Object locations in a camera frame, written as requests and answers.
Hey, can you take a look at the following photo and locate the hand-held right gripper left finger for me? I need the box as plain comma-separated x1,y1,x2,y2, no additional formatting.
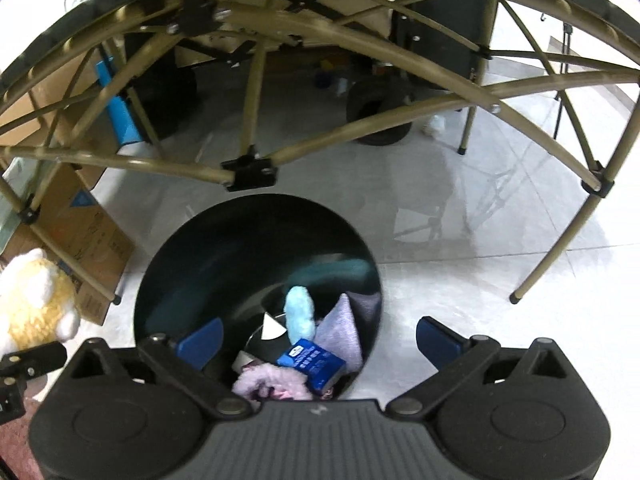
60,316,253,421

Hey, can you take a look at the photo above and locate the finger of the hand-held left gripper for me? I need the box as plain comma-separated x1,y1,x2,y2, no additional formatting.
0,342,68,426

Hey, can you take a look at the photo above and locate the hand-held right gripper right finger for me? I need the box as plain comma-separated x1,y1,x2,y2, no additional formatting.
385,316,581,420

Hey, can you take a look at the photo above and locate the yellow plush toy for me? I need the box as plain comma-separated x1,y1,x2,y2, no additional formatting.
0,247,81,356

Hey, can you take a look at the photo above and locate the white wedge sponge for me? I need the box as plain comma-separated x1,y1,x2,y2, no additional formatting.
261,312,287,341

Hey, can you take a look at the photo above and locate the lavender fluffy headband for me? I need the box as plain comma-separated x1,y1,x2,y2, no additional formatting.
232,362,313,401

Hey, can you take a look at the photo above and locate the black round bin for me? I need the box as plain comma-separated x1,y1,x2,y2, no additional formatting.
132,192,383,401

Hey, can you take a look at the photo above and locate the lavender cloth pouch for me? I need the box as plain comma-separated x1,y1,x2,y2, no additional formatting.
315,292,366,373

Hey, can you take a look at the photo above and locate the blue plush toy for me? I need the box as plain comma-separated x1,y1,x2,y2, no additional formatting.
283,285,317,341

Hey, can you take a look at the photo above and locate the blue tissue packet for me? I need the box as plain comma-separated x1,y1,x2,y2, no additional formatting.
275,338,347,393

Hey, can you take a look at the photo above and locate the printed brown cardboard box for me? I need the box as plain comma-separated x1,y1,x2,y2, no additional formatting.
0,160,136,326

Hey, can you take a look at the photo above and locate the tan folding table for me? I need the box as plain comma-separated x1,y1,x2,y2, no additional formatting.
0,0,640,306

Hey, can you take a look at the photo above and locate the black wagon wheel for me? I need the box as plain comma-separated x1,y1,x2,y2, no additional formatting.
346,80,413,147

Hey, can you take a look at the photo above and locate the light blue carton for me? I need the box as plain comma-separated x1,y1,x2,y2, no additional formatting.
95,57,143,146

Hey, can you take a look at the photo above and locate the small colourful toy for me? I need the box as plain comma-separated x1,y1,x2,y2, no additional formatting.
314,60,341,91

